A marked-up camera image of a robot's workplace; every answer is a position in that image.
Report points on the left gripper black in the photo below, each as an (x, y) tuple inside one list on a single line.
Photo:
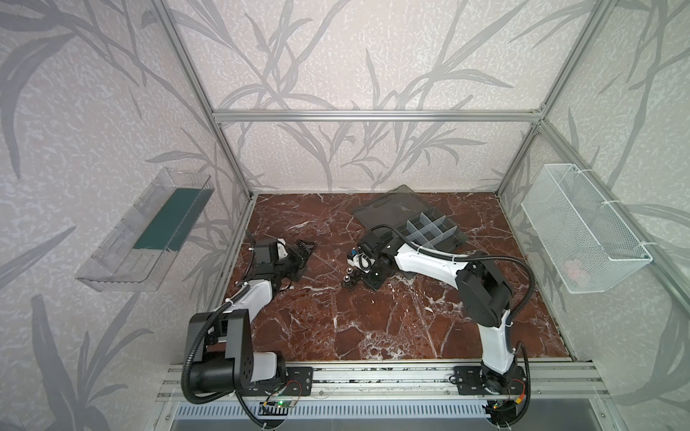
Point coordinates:
[(294, 259)]

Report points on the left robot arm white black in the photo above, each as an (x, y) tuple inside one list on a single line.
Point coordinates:
[(219, 358)]

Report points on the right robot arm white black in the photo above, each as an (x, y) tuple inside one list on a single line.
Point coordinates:
[(482, 288)]

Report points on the grey compartment organizer box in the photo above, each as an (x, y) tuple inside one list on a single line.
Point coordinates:
[(410, 214)]

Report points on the small electronics board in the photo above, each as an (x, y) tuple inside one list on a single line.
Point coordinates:
[(278, 407)]

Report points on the pink object in basket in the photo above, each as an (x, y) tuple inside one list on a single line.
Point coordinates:
[(576, 272)]

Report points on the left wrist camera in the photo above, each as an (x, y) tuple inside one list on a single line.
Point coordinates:
[(281, 248)]

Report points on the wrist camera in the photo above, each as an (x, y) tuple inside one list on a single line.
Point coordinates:
[(359, 260), (281, 248)]

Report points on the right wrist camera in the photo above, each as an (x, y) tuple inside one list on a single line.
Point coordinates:
[(359, 260)]

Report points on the aluminium frame back crossbar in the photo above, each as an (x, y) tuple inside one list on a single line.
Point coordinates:
[(230, 116)]

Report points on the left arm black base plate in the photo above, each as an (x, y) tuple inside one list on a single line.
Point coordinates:
[(297, 382)]

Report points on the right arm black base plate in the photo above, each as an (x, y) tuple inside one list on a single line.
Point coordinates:
[(480, 381)]

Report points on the clear acrylic wall shelf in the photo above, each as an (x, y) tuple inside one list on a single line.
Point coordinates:
[(138, 253)]

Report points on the aluminium front rail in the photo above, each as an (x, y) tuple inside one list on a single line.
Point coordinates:
[(550, 378)]

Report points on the white wire mesh basket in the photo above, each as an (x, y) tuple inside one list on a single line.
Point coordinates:
[(574, 221)]

